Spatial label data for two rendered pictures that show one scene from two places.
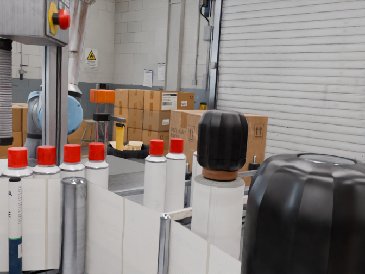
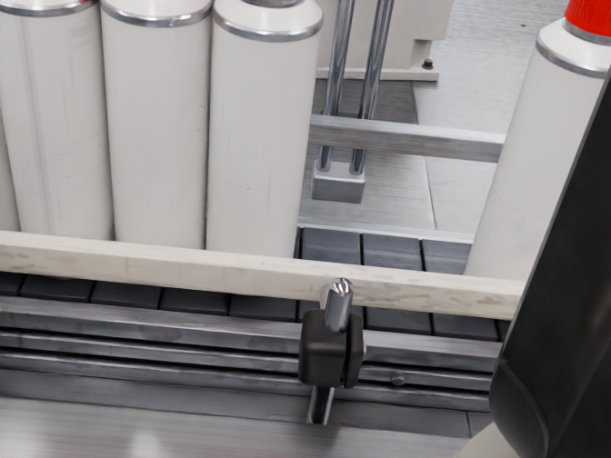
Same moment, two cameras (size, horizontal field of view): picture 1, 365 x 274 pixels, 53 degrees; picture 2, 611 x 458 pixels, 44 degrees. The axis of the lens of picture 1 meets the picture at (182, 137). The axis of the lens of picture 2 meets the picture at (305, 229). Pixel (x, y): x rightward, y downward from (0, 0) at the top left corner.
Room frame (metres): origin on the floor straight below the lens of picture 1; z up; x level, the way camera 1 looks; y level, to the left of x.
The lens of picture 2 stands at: (0.50, -0.05, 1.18)
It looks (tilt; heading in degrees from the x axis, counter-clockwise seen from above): 38 degrees down; 37
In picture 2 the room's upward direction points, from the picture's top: 8 degrees clockwise
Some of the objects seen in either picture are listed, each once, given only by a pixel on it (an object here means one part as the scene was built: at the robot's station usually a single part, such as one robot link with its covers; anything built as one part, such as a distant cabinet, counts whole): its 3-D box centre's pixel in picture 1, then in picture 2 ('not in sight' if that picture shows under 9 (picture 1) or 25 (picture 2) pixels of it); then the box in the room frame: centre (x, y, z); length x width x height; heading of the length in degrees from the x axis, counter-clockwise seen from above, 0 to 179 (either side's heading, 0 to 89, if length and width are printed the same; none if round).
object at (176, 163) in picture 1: (174, 179); not in sight; (0.90, 0.01, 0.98); 0.05 x 0.05 x 0.20
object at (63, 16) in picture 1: (61, 19); not in sight; (0.72, 0.24, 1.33); 0.04 x 0.03 x 0.04; 5
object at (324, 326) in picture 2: not in sight; (329, 369); (0.72, 0.09, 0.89); 0.03 x 0.03 x 0.12; 40
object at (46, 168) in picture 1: (46, 198); (54, 96); (0.69, 0.26, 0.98); 0.05 x 0.05 x 0.20
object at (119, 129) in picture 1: (119, 136); not in sight; (0.81, 0.14, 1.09); 0.03 x 0.01 x 0.06; 40
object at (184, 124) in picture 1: (215, 147); not in sight; (1.44, -0.13, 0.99); 0.30 x 0.24 x 0.27; 118
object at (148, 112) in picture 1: (162, 131); not in sight; (5.23, 0.30, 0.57); 1.20 x 0.85 x 1.14; 142
